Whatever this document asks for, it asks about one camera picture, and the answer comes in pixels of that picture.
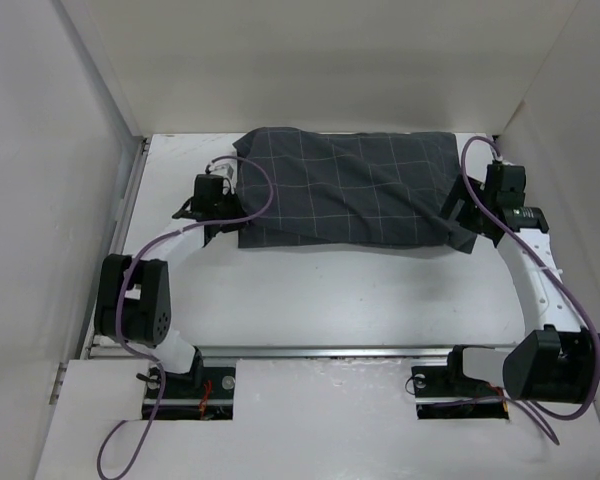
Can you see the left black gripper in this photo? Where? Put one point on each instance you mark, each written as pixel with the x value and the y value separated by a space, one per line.
pixel 234 200

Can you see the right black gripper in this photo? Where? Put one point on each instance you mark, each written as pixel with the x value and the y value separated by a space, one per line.
pixel 461 190

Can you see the dark plaid pillowcase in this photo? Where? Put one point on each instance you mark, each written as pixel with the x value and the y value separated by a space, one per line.
pixel 381 190

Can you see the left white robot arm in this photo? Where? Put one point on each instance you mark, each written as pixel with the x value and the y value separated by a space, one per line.
pixel 134 299

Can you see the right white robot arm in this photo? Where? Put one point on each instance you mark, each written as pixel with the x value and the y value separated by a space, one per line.
pixel 559 358

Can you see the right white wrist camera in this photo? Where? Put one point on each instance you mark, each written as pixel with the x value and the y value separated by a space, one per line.
pixel 500 160

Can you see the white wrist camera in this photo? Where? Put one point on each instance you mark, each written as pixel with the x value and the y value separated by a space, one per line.
pixel 225 167
pixel 500 160

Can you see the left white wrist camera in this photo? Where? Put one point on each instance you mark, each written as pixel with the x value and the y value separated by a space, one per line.
pixel 225 167

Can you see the left aluminium rail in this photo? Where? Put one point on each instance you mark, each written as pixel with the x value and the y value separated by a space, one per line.
pixel 114 243

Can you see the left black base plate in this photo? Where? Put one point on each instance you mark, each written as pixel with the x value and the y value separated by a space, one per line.
pixel 208 396

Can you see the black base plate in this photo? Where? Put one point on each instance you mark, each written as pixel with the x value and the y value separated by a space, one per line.
pixel 208 396
pixel 442 396

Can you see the front aluminium rail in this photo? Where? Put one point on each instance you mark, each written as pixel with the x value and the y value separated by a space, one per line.
pixel 111 351

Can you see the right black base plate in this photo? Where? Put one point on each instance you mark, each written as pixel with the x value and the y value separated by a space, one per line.
pixel 442 396

